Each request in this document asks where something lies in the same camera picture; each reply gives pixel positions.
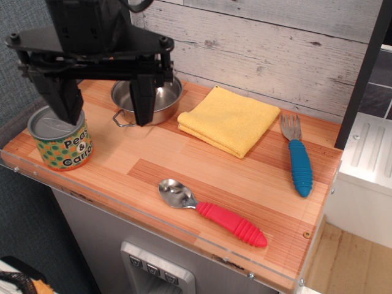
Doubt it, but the grey toy kitchen cabinet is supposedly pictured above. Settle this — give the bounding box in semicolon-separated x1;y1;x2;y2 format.
53;189;276;293

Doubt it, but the orange black object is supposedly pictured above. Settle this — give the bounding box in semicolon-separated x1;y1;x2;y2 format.
1;256;56;293

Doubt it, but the blue handled fork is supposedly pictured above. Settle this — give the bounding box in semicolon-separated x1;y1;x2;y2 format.
281;115;313;198

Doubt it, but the clear acrylic edge guard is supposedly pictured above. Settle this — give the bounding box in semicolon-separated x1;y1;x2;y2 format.
3;144;342;293

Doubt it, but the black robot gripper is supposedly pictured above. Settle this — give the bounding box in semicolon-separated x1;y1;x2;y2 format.
6;1;174;126

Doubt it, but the folded yellow cloth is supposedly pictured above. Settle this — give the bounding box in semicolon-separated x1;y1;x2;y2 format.
177;86;281;159

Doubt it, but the silver dispenser panel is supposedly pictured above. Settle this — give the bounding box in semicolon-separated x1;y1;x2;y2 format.
120;241;196;293

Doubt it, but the white toy sink unit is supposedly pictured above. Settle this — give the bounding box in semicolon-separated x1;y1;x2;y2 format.
324;113;391;247

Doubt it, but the red handled spoon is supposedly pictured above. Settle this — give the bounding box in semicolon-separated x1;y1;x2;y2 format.
159;179;268;247

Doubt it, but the black vertical post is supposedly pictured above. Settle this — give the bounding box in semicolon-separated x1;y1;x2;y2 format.
334;0;391;150

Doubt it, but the peas and carrots can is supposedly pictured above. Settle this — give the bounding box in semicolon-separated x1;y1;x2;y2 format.
28;106;93;171

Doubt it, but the small steel pot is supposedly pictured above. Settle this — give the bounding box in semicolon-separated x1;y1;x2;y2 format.
111;77;183;127

